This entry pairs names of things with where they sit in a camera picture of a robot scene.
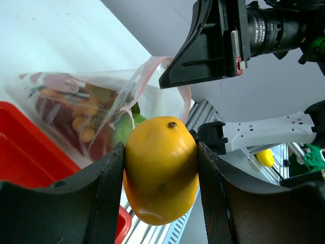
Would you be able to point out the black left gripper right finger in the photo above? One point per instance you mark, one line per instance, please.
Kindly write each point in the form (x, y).
(240, 208)

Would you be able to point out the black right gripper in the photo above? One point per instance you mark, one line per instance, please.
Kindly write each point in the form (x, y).
(211, 54)

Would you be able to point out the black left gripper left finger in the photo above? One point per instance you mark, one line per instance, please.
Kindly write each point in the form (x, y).
(82, 208)

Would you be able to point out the yellow lemon fruit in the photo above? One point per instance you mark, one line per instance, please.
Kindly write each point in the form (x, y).
(161, 170)

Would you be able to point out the green round fruit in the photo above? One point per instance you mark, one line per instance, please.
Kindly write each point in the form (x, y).
(123, 126)

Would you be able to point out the clear zip top bag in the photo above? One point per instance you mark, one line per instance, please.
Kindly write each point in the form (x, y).
(138, 91)

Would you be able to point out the longan bunch with leaves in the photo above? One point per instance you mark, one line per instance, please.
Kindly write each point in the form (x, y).
(91, 111)

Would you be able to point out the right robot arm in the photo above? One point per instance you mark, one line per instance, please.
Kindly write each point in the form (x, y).
(304, 126)

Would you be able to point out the yellow object in background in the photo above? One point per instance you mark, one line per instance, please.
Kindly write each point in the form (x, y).
(265, 157)

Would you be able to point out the red plastic tray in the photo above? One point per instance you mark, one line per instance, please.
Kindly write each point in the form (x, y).
(31, 160)

